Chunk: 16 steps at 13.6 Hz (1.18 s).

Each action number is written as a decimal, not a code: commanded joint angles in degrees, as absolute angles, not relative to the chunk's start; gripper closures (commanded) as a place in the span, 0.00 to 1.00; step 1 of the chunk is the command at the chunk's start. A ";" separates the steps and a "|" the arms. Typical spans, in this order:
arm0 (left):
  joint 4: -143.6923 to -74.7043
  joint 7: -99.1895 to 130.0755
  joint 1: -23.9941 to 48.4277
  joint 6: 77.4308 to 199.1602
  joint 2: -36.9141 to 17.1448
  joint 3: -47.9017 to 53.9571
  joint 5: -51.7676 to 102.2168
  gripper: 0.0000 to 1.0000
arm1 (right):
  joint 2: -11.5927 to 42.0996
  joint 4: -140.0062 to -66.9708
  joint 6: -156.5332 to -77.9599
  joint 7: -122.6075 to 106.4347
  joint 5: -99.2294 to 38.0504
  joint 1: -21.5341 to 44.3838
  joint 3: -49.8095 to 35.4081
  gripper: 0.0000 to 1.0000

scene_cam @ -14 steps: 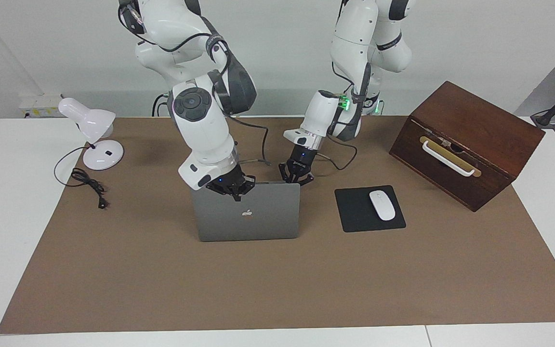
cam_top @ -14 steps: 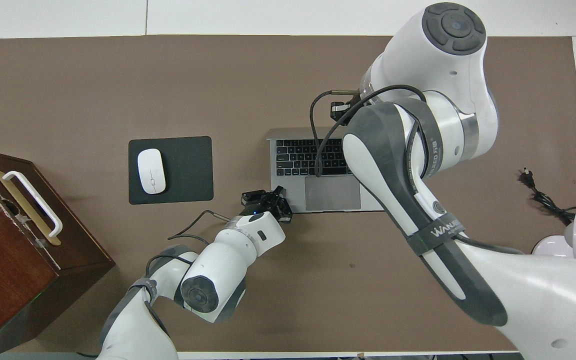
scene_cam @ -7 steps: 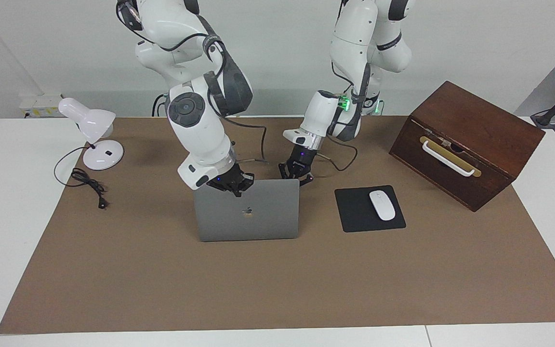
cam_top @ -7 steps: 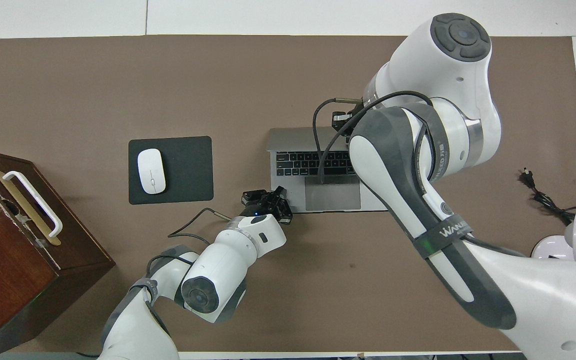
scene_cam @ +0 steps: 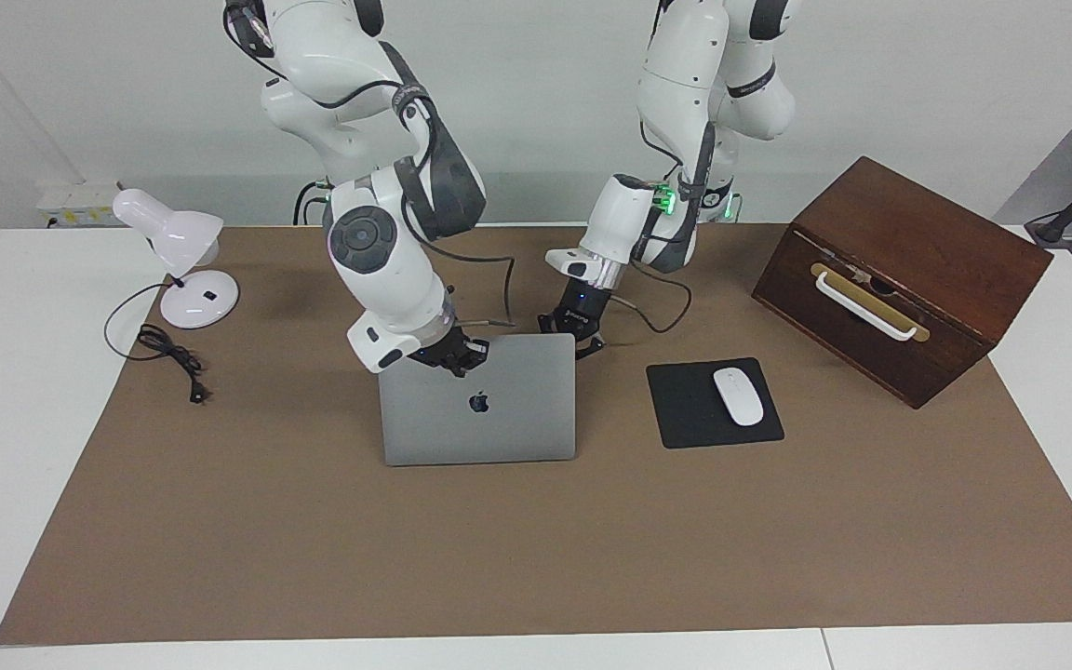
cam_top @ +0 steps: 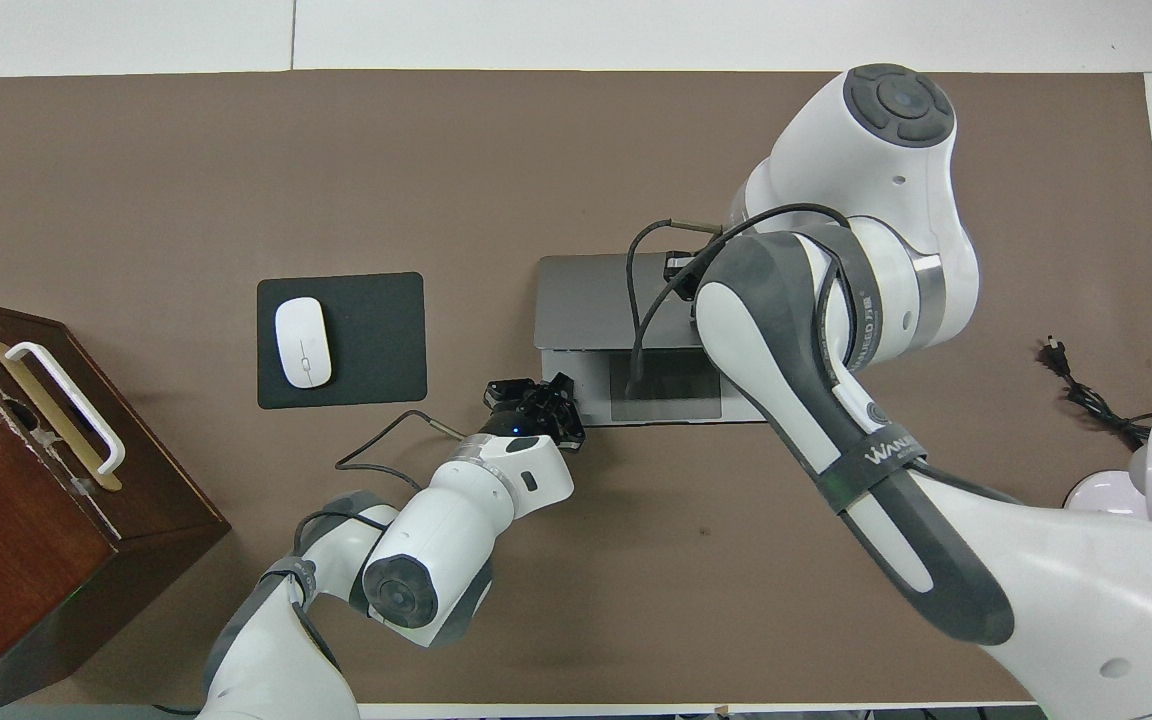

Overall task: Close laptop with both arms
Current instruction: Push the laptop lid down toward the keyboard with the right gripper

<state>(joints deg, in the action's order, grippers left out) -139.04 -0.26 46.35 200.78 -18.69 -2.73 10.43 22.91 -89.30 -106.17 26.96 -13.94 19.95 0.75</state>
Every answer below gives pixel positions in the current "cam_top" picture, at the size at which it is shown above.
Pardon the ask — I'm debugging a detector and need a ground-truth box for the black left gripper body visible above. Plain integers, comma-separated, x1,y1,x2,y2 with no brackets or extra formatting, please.
480,389,573,442

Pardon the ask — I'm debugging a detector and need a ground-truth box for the grey laptop with logo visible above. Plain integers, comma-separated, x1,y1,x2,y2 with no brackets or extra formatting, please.
534,252,797,425

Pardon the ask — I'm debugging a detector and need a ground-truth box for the white computer mouse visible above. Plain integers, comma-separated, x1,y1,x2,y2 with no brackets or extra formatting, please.
274,297,334,390

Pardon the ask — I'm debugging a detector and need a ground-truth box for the white box handle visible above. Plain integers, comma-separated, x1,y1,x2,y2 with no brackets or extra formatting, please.
4,341,127,475

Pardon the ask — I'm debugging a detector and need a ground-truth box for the black mouse pad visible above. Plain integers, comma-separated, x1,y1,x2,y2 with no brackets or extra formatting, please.
256,271,429,411

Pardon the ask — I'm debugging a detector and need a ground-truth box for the black lamp power cable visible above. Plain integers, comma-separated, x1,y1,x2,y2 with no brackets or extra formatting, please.
1040,337,1152,448

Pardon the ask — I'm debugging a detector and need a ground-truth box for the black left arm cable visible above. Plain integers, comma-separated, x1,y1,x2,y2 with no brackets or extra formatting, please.
335,409,467,493

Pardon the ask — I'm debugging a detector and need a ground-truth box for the brown table mat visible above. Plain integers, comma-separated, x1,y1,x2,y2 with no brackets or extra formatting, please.
0,68,1152,707

